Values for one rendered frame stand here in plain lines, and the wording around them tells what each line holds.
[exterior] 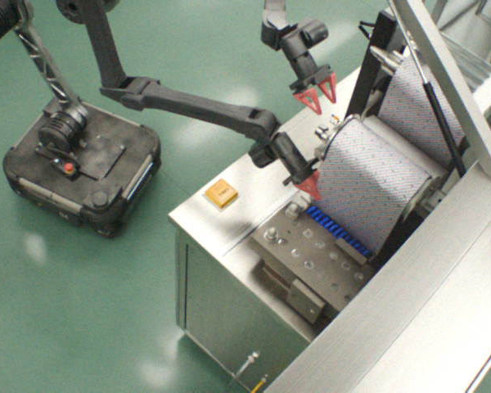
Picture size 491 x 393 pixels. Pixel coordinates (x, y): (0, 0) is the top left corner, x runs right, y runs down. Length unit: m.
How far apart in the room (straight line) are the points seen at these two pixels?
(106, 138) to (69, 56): 0.92
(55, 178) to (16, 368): 0.82
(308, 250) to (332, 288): 0.12
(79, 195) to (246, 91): 1.18
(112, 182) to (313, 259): 1.24
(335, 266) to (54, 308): 1.43
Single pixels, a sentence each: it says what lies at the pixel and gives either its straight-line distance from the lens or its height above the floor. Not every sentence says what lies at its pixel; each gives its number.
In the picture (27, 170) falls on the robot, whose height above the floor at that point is 0.24.
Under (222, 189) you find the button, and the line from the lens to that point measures 1.78.
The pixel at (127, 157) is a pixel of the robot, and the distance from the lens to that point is 2.71.
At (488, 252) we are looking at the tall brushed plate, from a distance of 1.23.
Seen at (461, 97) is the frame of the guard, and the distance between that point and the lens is 0.98.
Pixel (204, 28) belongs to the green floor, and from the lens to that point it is 3.69.
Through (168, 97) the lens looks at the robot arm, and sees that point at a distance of 1.65.
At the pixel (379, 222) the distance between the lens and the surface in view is 1.52.
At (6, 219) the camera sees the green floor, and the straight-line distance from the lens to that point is 2.91.
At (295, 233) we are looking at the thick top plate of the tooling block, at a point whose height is 1.03.
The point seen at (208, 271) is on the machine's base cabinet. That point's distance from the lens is 1.80.
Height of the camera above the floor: 2.38
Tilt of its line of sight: 55 degrees down
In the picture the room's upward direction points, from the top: 11 degrees clockwise
